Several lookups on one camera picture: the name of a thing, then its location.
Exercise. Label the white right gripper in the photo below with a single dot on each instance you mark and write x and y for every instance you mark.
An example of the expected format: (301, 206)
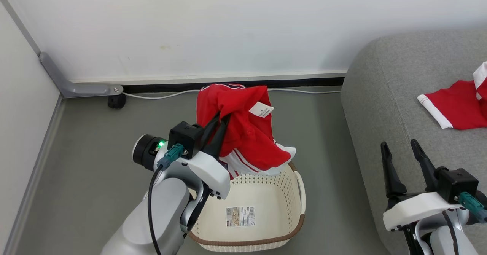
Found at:
(414, 209)

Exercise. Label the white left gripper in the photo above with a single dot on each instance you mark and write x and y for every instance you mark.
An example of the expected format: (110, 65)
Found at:
(205, 171)

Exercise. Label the red garment with white tag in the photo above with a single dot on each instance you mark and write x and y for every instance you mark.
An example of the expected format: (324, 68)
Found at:
(243, 133)

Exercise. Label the red garment with white cuff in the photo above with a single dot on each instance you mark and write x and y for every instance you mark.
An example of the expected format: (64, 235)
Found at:
(460, 106)

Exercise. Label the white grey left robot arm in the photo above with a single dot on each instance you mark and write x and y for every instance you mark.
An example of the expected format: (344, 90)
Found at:
(159, 217)

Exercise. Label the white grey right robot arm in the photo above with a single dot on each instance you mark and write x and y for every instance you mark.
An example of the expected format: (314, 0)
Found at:
(441, 243)

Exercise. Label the cream perforated laundry basket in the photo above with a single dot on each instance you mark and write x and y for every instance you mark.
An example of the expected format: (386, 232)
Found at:
(266, 194)

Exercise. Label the printed basket sticker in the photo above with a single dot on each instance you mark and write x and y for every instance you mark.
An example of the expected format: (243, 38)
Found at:
(240, 216)

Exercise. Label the black skirting strip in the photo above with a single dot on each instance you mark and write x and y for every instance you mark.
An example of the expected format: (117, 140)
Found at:
(171, 87)

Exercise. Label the grey fabric sofa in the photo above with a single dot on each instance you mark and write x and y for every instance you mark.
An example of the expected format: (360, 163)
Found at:
(380, 95)

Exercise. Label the black round foot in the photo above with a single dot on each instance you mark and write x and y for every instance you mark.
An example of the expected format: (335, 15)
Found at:
(116, 101)

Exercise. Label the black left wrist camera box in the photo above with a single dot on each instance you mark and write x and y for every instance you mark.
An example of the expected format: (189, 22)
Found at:
(184, 137)

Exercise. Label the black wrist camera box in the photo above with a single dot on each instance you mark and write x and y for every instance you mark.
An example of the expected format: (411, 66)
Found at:
(184, 137)
(456, 184)

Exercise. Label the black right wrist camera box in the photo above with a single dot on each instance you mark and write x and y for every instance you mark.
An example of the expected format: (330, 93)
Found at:
(456, 184)

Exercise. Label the grey wall base trim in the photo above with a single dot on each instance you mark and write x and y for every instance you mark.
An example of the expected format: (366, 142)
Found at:
(34, 171)

